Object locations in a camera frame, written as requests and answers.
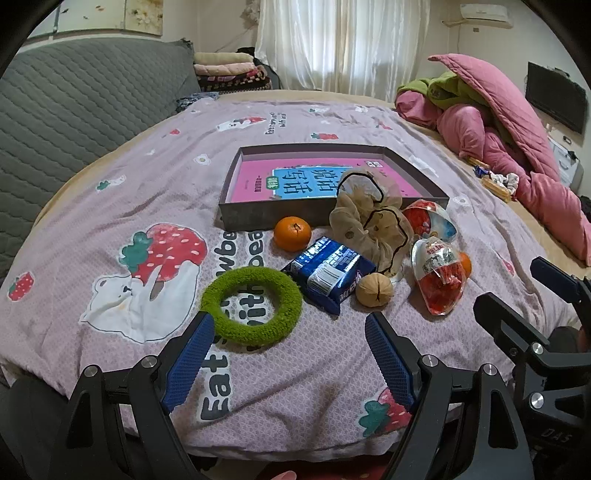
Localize large orange mandarin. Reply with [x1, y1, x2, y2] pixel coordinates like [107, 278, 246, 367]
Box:
[274, 216, 312, 252]

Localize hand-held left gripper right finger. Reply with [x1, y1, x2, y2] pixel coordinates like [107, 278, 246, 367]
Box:
[365, 311, 522, 480]

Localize white air conditioner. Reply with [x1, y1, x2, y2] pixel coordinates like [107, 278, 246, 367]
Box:
[459, 4, 511, 26]

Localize blue snack packet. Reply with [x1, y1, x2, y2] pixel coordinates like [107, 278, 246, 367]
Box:
[280, 236, 377, 316]

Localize shallow grey cardboard box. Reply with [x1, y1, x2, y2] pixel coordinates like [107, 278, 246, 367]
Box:
[216, 145, 450, 232]

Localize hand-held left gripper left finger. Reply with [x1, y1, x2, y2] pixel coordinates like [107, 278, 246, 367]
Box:
[51, 311, 218, 480]

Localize red toy egg packet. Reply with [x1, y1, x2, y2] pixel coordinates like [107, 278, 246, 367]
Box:
[411, 236, 465, 316]

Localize white curtain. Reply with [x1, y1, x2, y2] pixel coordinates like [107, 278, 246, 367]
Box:
[256, 0, 430, 95]

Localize grey quilted sofa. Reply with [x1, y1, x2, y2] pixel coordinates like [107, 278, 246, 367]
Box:
[0, 39, 201, 287]

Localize red and blue toy egg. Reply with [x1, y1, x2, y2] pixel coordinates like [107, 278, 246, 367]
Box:
[402, 199, 458, 243]

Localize beige mesh scrunchie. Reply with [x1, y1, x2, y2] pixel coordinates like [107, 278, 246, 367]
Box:
[329, 169, 414, 278]

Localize dark patterned cloth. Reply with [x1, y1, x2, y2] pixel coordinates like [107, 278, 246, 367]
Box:
[175, 92, 219, 114]

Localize green fuzzy ring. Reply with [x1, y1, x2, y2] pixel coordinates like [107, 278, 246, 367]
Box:
[201, 267, 303, 344]

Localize black television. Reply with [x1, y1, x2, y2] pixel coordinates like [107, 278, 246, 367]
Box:
[526, 61, 588, 136]

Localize stack of folded blankets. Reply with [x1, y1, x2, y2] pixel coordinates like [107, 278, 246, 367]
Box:
[193, 50, 273, 95]

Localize snack wrappers near quilt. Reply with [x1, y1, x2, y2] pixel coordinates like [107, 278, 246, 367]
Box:
[466, 157, 520, 204]

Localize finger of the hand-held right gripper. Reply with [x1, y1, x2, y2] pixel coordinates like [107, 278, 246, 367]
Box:
[473, 292, 555, 365]
[530, 257, 591, 305]

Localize green blanket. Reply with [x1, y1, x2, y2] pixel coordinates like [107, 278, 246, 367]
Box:
[397, 70, 490, 112]

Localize pink quilt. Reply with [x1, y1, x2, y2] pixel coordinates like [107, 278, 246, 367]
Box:
[394, 54, 591, 267]

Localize floral wall poster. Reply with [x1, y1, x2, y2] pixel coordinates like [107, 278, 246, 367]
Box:
[28, 0, 164, 38]

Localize brown walnut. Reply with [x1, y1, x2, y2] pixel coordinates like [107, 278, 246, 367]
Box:
[355, 273, 394, 306]

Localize pink and blue book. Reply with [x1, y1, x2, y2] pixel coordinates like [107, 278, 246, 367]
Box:
[231, 159, 428, 202]

